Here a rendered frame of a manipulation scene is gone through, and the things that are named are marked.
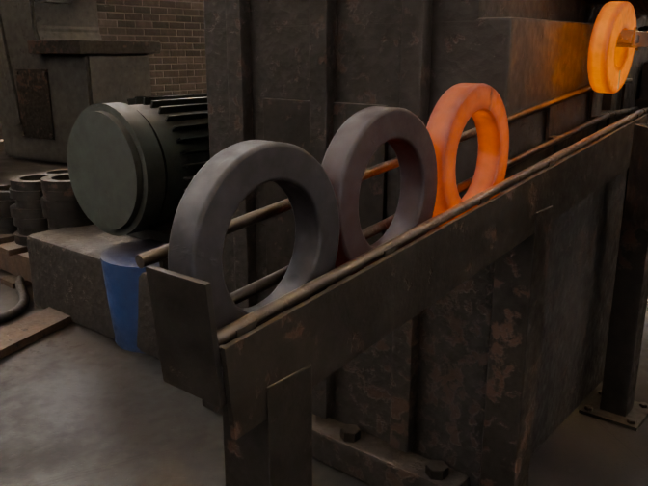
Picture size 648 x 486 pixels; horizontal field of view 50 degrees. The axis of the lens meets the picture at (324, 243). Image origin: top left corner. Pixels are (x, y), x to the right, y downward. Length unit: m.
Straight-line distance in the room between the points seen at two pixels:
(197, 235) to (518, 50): 0.74
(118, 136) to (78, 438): 0.80
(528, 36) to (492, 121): 0.29
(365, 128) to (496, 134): 0.29
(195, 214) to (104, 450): 1.11
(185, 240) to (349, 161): 0.20
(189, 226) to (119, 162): 1.45
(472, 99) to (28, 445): 1.22
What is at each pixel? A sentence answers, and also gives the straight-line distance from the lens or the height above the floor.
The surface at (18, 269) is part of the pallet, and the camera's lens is 2.77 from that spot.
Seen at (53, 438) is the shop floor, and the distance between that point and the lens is 1.70.
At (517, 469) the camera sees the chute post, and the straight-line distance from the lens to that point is 1.19.
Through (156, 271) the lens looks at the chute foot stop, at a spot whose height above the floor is 0.65.
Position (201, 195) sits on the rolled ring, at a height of 0.71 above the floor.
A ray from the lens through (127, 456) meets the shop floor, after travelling 1.58.
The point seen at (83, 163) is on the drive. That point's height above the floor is 0.51.
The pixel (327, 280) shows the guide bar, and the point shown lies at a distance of 0.64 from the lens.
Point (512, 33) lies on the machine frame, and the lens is 1.14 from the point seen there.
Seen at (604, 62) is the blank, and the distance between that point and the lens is 1.30.
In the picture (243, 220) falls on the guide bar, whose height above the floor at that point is 0.67.
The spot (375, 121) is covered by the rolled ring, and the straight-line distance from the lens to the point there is 0.70.
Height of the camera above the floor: 0.82
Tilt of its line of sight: 16 degrees down
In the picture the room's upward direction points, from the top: straight up
